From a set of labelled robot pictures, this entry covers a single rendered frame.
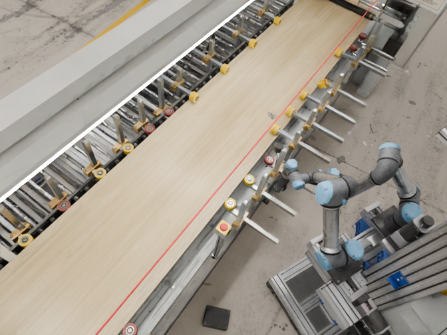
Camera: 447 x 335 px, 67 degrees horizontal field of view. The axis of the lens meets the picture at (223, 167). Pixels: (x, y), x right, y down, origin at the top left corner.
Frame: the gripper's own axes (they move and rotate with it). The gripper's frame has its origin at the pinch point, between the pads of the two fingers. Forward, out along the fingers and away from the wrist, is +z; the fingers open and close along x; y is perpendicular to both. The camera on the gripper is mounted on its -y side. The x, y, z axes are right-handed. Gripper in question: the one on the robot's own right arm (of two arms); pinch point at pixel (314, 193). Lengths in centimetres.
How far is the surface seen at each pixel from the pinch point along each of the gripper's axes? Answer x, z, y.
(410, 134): 206, 83, 61
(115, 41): -105, -163, -66
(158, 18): -91, -163, -64
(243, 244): -35, 83, -27
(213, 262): -86, 13, -32
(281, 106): 54, -7, -63
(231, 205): -51, -8, -44
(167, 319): -132, 13, -34
